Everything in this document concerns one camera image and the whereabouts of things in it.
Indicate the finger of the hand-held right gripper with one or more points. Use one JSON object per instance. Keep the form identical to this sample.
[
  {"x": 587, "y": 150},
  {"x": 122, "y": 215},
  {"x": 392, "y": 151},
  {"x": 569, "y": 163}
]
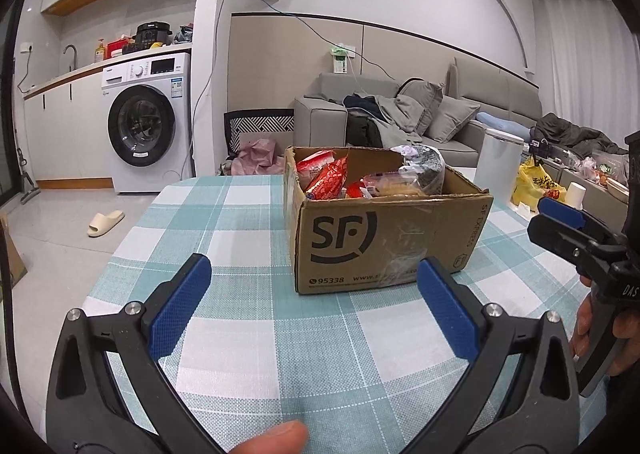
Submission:
[
  {"x": 555, "y": 238},
  {"x": 562, "y": 210}
]

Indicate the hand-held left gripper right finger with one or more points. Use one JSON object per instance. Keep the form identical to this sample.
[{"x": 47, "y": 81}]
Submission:
[{"x": 445, "y": 306}]

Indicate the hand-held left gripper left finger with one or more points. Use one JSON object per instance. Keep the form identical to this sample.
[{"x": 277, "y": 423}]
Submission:
[{"x": 182, "y": 306}]

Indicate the brown cardboard box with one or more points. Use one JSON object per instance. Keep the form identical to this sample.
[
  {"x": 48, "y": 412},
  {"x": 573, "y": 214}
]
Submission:
[{"x": 400, "y": 244}]

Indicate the clear bread packet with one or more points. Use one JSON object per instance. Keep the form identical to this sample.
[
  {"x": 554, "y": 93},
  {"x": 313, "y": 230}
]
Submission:
[{"x": 395, "y": 184}]

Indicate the purple silver snack packet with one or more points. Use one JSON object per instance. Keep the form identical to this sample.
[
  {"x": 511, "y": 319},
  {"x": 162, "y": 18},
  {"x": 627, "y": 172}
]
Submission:
[{"x": 425, "y": 164}]

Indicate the large red snack bag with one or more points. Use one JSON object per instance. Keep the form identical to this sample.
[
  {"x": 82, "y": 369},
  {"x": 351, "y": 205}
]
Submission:
[{"x": 356, "y": 189}]

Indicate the small red black packet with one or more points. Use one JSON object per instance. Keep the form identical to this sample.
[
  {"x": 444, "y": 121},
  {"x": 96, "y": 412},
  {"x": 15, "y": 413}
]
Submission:
[{"x": 327, "y": 182}]

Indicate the red white snack packet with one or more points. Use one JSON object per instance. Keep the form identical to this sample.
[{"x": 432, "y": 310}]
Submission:
[{"x": 312, "y": 162}]

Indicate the person's right hand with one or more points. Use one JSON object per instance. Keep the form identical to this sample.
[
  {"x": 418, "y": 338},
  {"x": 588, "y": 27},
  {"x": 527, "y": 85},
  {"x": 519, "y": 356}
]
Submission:
[{"x": 581, "y": 324}]

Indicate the person's left hand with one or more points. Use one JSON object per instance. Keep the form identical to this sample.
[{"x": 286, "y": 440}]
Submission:
[{"x": 280, "y": 439}]

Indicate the white paper cup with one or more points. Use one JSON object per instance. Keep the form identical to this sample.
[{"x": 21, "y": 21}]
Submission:
[{"x": 575, "y": 194}]

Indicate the yellow plastic bag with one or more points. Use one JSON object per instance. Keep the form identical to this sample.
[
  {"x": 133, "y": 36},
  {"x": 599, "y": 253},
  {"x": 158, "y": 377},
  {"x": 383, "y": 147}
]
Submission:
[{"x": 535, "y": 186}]

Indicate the cluttered side table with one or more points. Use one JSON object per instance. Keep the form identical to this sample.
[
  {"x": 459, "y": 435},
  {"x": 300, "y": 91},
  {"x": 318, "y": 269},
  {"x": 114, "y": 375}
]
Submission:
[{"x": 600, "y": 174}]

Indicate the dark grey clothing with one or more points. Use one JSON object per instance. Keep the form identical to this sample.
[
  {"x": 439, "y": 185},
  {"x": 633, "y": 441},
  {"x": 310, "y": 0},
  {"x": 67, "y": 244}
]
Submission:
[{"x": 575, "y": 134}]

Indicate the white cylindrical bin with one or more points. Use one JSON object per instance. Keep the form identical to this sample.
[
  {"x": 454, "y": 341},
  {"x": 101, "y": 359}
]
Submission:
[{"x": 497, "y": 164}]

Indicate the light blue pillow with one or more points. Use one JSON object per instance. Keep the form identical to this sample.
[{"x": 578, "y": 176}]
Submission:
[{"x": 500, "y": 124}]

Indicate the beige slipper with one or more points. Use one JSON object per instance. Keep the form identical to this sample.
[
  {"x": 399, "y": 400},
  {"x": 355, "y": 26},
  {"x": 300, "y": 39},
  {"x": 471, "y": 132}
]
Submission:
[{"x": 105, "y": 224}]

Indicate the grey sofa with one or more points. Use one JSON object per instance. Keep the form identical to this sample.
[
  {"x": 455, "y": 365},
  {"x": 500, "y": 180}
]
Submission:
[{"x": 505, "y": 99}]

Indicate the grey cushion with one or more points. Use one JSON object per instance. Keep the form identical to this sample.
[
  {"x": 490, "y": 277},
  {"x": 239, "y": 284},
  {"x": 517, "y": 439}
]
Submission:
[
  {"x": 450, "y": 119},
  {"x": 420, "y": 102}
]

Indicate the pink bag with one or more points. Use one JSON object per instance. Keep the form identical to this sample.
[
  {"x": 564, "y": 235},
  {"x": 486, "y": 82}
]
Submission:
[{"x": 257, "y": 157}]

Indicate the printed cardboard floor box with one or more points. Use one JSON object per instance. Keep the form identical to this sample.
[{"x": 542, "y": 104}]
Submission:
[{"x": 10, "y": 259}]

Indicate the white washing machine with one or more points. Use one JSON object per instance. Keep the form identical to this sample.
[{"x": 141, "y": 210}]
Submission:
[{"x": 147, "y": 119}]

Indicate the black white patterned chair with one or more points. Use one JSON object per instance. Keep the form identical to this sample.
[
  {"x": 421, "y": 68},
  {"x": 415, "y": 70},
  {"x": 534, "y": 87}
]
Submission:
[{"x": 257, "y": 127}]

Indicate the mop stick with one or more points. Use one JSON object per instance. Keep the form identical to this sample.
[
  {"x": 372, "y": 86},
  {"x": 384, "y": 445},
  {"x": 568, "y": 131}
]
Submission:
[{"x": 27, "y": 181}]

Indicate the pile of clothes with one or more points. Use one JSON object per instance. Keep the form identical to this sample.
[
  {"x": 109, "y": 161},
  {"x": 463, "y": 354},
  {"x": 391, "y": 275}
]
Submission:
[{"x": 380, "y": 117}]

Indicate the white kitchen cabinet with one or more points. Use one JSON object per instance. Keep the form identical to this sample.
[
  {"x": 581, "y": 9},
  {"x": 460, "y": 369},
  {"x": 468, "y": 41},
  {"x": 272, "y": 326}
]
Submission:
[{"x": 67, "y": 129}]

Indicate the red box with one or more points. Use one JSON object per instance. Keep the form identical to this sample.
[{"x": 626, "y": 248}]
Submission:
[{"x": 120, "y": 47}]

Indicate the yellow bottle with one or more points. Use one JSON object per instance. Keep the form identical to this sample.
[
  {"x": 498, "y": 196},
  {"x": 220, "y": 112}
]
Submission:
[{"x": 100, "y": 52}]

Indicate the black cooker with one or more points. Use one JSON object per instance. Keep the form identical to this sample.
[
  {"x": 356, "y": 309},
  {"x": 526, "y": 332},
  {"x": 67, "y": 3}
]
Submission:
[{"x": 154, "y": 37}]

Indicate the grey bag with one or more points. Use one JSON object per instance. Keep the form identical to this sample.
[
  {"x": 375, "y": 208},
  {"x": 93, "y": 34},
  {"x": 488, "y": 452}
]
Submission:
[{"x": 182, "y": 34}]

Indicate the curved metal faucet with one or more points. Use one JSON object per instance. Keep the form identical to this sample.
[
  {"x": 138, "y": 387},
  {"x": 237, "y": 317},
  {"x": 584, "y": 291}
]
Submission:
[{"x": 71, "y": 54}]

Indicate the white green wall device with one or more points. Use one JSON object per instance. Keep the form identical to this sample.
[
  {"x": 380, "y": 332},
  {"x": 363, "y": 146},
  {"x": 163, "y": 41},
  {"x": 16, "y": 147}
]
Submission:
[{"x": 342, "y": 62}]

